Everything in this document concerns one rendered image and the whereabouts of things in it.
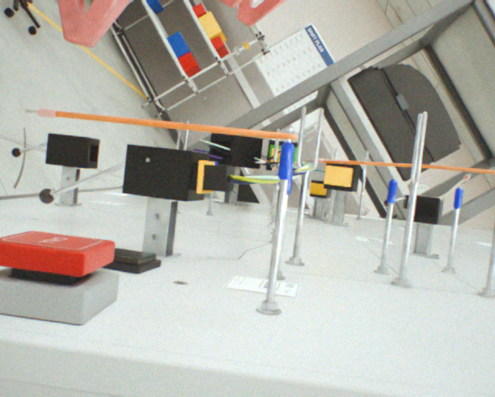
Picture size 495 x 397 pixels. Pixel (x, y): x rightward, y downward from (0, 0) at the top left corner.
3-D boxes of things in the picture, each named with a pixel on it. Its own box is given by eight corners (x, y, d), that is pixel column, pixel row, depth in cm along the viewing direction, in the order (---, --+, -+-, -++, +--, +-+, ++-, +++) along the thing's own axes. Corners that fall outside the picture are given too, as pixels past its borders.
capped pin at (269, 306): (253, 307, 36) (275, 126, 35) (278, 309, 36) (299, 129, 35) (258, 313, 34) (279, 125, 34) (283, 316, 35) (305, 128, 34)
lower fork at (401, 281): (415, 289, 48) (437, 113, 48) (392, 286, 48) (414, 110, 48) (409, 284, 50) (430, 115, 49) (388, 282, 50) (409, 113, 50)
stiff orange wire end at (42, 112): (30, 116, 38) (31, 107, 38) (298, 143, 35) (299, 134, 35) (19, 114, 37) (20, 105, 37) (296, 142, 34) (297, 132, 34)
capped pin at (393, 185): (387, 275, 54) (399, 179, 53) (371, 272, 55) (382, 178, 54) (392, 273, 55) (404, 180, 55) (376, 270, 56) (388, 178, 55)
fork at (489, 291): (503, 299, 48) (526, 123, 47) (480, 296, 48) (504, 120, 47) (496, 294, 50) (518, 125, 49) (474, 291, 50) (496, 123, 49)
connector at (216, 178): (180, 187, 51) (182, 163, 51) (236, 191, 50) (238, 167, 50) (168, 187, 48) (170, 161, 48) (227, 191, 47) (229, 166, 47)
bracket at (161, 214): (155, 251, 53) (160, 194, 52) (180, 255, 52) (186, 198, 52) (132, 257, 48) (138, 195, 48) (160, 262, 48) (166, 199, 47)
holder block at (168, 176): (142, 192, 52) (148, 146, 52) (204, 200, 51) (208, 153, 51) (121, 193, 48) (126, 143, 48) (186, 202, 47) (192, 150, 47)
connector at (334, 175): (350, 187, 102) (352, 168, 102) (349, 187, 100) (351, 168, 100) (325, 183, 103) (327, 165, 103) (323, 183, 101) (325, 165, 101)
